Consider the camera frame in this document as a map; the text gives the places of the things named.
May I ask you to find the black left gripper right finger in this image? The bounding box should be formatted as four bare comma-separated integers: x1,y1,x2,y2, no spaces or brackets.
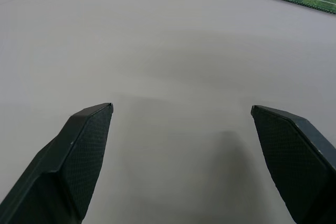
250,104,336,224

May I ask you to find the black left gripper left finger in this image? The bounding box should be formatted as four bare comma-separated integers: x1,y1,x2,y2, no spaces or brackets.
0,102,114,224

